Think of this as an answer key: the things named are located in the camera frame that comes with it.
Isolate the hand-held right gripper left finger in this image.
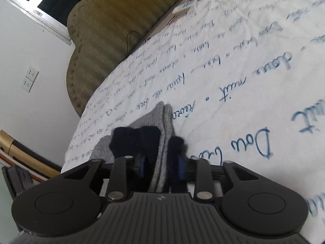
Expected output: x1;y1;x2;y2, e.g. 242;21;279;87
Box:
61;155;146;204

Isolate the white wall socket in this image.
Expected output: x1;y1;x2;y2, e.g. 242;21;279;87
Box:
22;66;40;93

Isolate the grey and navy knit sweater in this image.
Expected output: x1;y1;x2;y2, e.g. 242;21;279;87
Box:
90;101;190;194

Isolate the white framed window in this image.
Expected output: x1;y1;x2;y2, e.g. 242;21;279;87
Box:
0;0;77;45

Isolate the olive green padded headboard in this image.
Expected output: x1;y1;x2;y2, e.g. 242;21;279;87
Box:
66;0;201;118

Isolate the white script-printed bed sheet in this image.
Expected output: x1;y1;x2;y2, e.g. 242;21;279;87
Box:
61;0;325;244

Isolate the black flat case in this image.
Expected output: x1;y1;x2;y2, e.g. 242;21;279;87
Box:
1;166;35;200

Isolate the black cable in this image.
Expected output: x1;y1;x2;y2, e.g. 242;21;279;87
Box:
126;30;140;52

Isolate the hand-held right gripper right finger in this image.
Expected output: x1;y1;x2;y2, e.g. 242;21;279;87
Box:
177;156;265;203

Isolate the gold metal tube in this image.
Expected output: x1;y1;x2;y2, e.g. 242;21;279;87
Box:
0;130;62;179

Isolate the brown cardboard sheet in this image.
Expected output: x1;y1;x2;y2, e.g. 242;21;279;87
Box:
145;0;204;42

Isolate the white remote control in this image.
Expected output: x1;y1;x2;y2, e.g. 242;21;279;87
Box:
172;0;198;15

